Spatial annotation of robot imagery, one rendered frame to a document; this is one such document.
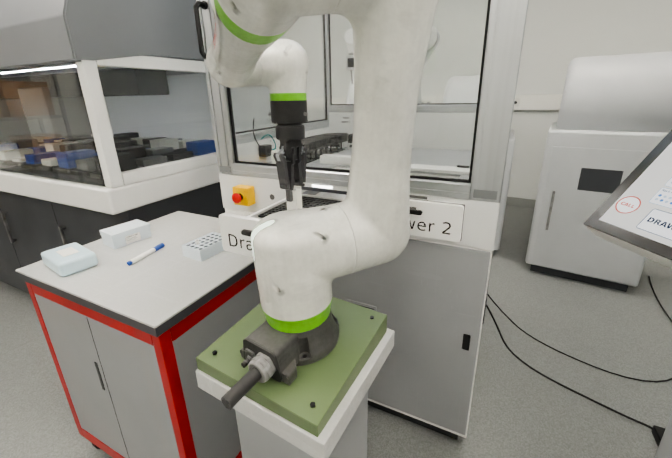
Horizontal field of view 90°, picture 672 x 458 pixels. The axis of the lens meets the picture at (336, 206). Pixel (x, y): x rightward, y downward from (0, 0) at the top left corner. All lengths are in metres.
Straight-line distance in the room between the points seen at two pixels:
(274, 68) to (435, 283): 0.78
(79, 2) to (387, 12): 1.25
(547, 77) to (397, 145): 3.65
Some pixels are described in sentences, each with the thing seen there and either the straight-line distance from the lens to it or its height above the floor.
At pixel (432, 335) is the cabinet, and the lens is 1.25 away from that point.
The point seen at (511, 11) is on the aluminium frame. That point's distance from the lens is 0.99.
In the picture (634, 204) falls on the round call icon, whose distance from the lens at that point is 0.87.
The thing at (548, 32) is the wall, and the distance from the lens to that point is 4.16.
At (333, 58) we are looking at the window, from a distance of 1.11.
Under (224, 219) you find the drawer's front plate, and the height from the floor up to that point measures 0.92.
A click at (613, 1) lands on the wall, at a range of 4.21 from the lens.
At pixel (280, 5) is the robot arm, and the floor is 1.33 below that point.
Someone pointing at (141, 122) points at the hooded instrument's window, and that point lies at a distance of 1.64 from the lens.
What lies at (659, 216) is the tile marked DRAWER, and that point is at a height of 1.01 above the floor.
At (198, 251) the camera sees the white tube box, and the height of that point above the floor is 0.79.
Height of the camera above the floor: 1.23
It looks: 18 degrees down
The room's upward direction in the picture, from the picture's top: 1 degrees counter-clockwise
